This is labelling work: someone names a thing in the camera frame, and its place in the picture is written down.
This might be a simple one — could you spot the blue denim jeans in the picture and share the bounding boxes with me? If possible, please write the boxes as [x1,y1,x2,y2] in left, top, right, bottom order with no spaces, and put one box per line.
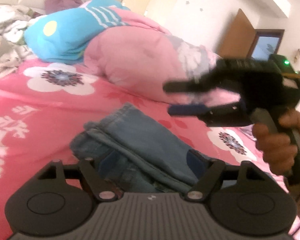
[70,103,211,193]

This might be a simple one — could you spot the right hand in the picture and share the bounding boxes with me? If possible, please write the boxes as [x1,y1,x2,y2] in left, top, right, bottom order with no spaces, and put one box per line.
[253,109,300,176]

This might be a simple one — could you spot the brown wooden door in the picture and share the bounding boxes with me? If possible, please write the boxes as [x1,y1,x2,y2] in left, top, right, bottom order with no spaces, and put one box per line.
[217,9,256,58]

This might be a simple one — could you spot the pink floral duvet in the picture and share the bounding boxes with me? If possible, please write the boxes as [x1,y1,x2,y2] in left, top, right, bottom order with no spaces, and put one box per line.
[82,0,241,106]

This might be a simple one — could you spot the red floral bed blanket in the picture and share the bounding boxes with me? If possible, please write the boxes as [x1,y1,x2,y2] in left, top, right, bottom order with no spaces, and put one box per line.
[0,55,300,240]

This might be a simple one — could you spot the white grey patterned blanket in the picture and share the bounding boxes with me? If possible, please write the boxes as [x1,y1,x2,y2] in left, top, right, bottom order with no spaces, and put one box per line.
[0,4,35,79]

